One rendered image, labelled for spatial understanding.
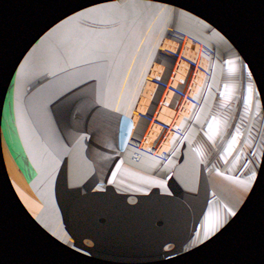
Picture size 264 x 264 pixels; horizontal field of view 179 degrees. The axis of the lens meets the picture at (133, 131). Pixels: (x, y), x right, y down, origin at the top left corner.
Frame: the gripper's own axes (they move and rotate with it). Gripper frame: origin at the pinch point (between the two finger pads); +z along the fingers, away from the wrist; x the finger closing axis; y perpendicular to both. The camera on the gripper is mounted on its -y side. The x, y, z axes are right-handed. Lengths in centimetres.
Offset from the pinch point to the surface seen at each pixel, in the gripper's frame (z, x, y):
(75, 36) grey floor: 72, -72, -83
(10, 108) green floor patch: 4, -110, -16
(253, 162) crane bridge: -4, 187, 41
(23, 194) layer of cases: -28, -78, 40
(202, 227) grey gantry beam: -51, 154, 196
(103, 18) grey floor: 95, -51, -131
